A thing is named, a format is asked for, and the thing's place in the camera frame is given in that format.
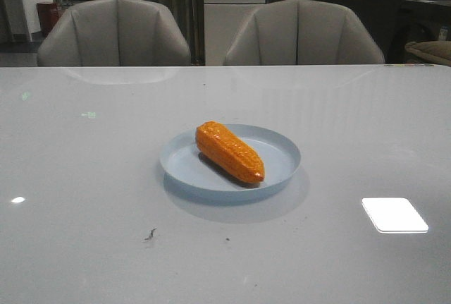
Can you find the orange toy corn cob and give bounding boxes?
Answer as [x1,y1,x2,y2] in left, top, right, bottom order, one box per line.
[195,121,265,184]

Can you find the light blue round plate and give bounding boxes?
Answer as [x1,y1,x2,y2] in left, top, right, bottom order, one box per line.
[160,124,301,203]

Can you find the right grey upholstered chair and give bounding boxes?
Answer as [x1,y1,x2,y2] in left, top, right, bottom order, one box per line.
[223,0,385,66]

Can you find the grey upholstered chair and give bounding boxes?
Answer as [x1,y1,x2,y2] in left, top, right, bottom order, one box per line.
[223,0,385,66]
[37,0,191,67]

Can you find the white cabinet in background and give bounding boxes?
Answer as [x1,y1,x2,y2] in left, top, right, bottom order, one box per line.
[204,0,266,66]

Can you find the left grey upholstered chair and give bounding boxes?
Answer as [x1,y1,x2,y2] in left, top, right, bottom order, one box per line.
[37,0,191,67]

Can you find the red bin in background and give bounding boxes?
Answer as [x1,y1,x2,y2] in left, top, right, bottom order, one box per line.
[36,2,60,36]

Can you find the beige cushion at right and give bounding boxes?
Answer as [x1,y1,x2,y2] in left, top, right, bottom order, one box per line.
[404,41,450,66]

